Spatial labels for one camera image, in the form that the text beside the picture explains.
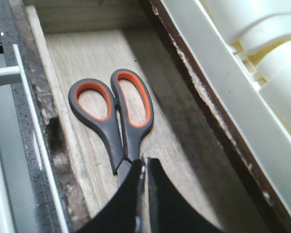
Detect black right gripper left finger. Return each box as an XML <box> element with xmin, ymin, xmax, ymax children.
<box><xmin>77</xmin><ymin>158</ymin><xmax>146</xmax><ymax>233</ymax></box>

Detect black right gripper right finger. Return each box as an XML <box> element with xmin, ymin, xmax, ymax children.
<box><xmin>148</xmin><ymin>158</ymin><xmax>222</xmax><ymax>233</ymax></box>

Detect grey orange handled scissors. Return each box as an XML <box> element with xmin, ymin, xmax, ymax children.
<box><xmin>68</xmin><ymin>69</ymin><xmax>154</xmax><ymax>184</ymax></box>

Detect dark wooden drawer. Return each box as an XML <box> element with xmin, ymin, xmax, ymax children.
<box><xmin>8</xmin><ymin>0</ymin><xmax>233</xmax><ymax>233</ymax></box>

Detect dark wooden drawer cabinet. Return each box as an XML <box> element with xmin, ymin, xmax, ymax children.
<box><xmin>140</xmin><ymin>0</ymin><xmax>291</xmax><ymax>233</ymax></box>

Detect white plastic tray on cabinet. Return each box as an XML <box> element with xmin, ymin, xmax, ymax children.
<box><xmin>163</xmin><ymin>0</ymin><xmax>291</xmax><ymax>213</ymax></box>

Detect white cabinet door handle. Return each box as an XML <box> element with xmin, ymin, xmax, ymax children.
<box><xmin>0</xmin><ymin>44</ymin><xmax>69</xmax><ymax>233</ymax></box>

